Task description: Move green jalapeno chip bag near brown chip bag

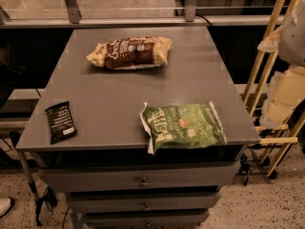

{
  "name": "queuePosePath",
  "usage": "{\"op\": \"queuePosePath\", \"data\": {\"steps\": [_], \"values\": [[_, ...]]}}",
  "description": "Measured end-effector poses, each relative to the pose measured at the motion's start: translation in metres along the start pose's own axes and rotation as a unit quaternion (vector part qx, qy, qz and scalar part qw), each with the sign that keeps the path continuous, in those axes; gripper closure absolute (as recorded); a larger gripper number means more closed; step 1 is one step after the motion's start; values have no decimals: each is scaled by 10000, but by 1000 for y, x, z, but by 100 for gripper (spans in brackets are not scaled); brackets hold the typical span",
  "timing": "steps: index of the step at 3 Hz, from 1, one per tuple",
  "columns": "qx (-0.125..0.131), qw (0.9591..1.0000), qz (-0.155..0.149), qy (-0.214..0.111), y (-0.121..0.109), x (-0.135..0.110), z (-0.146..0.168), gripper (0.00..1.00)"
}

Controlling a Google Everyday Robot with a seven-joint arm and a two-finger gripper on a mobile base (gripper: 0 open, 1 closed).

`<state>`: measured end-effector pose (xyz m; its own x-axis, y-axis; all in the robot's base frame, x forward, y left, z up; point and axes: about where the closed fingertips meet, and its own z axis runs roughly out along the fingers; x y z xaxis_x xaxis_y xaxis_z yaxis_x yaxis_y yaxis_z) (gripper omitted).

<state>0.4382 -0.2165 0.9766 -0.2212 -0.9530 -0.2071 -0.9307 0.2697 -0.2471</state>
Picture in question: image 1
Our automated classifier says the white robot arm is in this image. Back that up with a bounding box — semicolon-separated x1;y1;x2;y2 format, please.
257;0;305;128

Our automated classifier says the grey metal crutch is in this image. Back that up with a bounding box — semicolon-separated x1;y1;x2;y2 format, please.
10;131;42;226

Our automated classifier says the metal window frame rail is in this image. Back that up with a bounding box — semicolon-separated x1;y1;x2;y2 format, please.
0;0;275;28

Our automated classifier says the black power cable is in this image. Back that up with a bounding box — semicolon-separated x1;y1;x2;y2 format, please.
194;13;230;72

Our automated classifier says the bottom grey drawer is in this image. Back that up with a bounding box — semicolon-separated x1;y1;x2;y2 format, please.
84;211;209;228

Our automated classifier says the middle grey drawer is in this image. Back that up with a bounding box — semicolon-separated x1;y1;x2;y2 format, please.
67;192;220;213

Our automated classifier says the grey drawer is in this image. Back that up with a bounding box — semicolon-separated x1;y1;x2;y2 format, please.
67;192;220;213
84;211;209;228
38;161;239;193

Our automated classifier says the yellow wooden rack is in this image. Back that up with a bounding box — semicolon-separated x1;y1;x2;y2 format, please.
242;0;305;179

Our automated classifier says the white shoe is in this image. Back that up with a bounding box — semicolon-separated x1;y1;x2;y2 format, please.
0;197;14;218

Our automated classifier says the black snack bar packet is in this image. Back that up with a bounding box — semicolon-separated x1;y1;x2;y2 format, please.
45;101;77;144

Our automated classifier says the brown chip bag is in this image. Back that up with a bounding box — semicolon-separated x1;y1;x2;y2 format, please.
86;36;173;70

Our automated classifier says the green jalapeno chip bag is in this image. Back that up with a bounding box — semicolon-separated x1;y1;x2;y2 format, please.
139;101;227;155

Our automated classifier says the top grey drawer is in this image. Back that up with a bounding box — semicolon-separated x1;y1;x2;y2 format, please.
38;161;239;193

